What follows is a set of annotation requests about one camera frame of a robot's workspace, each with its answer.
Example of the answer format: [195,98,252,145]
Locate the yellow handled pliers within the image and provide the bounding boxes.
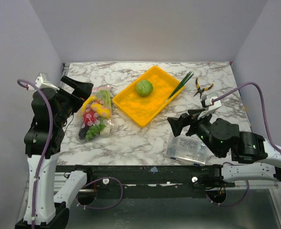
[193,77,214,98]

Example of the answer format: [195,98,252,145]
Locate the clear plastic screw box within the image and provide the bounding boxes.
[166,135,210,166]

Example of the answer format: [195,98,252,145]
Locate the green chives bunch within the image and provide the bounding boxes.
[166,71,194,102]

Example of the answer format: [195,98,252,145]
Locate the green lettuce leaf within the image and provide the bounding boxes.
[85,123,105,141]

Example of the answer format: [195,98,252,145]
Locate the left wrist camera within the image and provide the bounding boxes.
[34,73,59,91]

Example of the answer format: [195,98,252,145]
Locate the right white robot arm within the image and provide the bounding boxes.
[167,109,281,187]

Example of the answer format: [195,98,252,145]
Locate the red tomato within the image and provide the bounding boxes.
[83,108,99,126]

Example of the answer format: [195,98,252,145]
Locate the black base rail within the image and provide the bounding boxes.
[56,165,235,199]

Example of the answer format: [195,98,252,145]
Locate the celery stalk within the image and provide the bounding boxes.
[96,90,112,110]

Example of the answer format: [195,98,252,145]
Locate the green cabbage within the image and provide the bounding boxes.
[136,80,153,97]

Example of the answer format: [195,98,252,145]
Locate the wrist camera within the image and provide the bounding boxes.
[198,93,222,120]
[34,73,59,91]

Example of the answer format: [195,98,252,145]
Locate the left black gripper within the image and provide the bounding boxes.
[57,75,93,125]

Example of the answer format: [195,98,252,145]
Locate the clear zip top bag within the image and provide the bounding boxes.
[78,85,114,141]

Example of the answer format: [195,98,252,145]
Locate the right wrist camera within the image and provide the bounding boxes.
[198,93,222,120]

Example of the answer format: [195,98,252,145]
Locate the yellow banana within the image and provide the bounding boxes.
[80,95,97,113]

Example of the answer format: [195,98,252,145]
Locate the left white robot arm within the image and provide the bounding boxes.
[15,76,94,229]

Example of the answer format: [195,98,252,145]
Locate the purple eggplant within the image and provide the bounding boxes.
[78,126,89,140]

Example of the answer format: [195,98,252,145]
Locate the yellow plastic tray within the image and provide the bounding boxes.
[113,66,184,127]

